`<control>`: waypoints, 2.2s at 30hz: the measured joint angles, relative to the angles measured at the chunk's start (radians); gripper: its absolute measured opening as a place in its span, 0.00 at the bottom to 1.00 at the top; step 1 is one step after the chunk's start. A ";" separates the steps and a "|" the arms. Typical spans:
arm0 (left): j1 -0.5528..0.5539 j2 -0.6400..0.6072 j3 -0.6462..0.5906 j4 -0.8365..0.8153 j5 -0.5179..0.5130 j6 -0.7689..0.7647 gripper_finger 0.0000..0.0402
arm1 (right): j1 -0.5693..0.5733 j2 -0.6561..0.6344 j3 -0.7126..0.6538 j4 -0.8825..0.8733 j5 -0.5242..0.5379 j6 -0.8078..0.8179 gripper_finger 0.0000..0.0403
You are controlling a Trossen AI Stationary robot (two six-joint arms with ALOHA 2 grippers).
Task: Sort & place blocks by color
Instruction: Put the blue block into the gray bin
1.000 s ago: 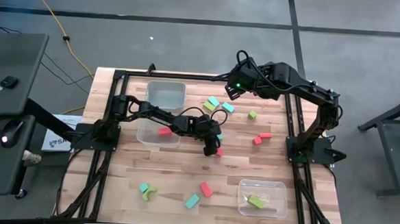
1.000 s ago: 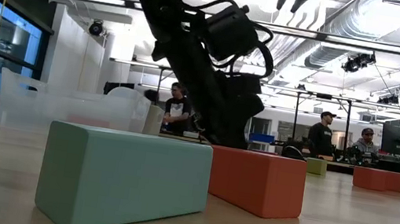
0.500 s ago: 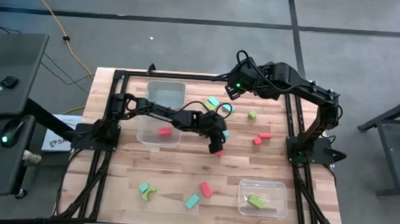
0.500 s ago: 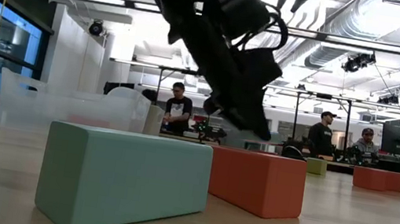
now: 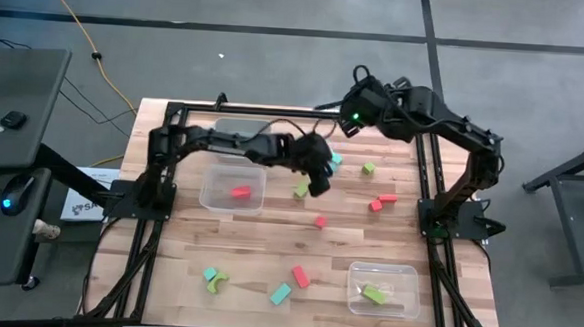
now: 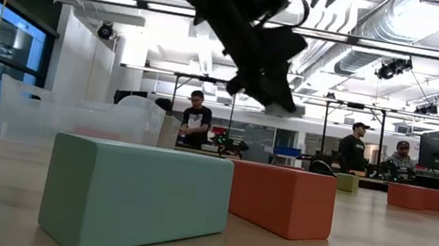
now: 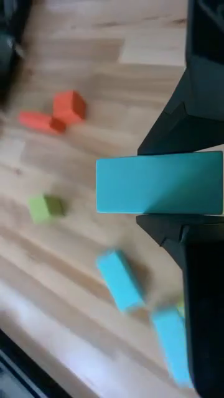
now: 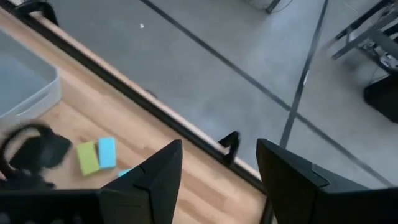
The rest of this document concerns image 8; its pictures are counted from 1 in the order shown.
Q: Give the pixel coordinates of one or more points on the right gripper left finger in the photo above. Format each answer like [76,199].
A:
[155,186]

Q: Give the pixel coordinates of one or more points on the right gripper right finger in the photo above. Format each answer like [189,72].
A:
[292,186]

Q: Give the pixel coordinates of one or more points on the blue rectangular block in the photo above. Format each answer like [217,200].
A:
[124,172]
[107,153]

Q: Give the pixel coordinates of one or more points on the green rectangular block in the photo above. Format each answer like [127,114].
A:
[88,158]

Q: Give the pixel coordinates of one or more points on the clear bin with blue blocks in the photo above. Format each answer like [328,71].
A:
[28,84]

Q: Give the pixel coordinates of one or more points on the black floor tape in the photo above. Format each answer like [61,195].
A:
[302,77]
[217,56]

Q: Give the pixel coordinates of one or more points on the black floor box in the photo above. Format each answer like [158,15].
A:
[384,99]

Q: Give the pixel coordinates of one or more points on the black stand leg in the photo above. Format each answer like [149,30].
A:
[273,6]

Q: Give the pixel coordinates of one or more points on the black clamp bracket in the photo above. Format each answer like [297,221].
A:
[231,144]

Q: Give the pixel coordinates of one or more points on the grey metal table frame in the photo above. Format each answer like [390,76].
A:
[367,34]

